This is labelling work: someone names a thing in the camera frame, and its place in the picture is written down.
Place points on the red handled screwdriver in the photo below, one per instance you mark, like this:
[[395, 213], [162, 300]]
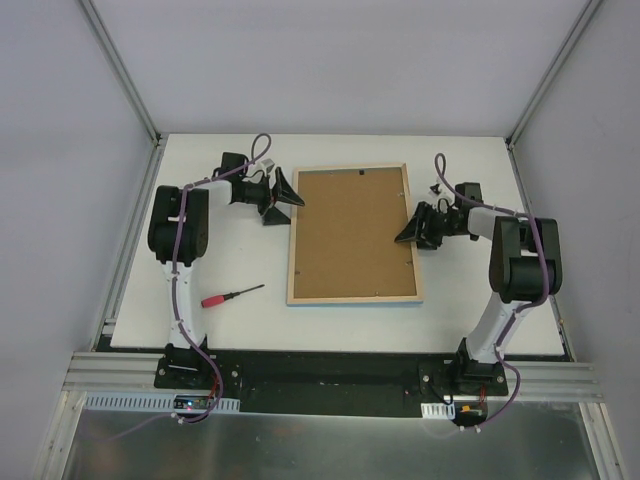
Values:
[[217, 300]]

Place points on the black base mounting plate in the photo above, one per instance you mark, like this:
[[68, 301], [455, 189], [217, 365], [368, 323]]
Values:
[[328, 383]]

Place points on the aluminium front rail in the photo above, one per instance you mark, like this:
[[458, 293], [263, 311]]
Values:
[[118, 371]]

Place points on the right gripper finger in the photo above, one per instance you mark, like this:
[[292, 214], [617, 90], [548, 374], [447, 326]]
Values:
[[416, 229], [430, 242]]

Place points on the grey cable duct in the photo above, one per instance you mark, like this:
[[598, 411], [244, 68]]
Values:
[[438, 411], [189, 404]]

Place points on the brown fibreboard frame backing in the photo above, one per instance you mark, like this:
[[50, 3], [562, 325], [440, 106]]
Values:
[[350, 230]]

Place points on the right grey cable duct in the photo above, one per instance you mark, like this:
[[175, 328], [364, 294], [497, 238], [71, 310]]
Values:
[[438, 411]]

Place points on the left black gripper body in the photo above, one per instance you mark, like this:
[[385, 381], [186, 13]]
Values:
[[270, 198]]

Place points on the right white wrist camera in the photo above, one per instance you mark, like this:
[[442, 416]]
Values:
[[437, 191]]

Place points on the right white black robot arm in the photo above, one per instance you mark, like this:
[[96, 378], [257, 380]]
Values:
[[525, 268]]

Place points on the left aluminium corner post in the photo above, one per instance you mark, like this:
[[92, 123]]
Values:
[[116, 64]]

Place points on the right aluminium corner post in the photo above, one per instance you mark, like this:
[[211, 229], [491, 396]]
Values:
[[570, 41]]

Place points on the left grey cable duct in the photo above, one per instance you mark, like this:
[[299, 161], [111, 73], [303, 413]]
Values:
[[189, 404]]

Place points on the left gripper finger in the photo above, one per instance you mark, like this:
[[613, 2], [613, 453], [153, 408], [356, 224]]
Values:
[[283, 192], [272, 216]]

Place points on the aluminium corner post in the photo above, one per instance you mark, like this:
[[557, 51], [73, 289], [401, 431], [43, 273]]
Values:
[[116, 64], [570, 41]]

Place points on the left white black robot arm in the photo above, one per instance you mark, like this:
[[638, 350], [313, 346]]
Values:
[[178, 236]]

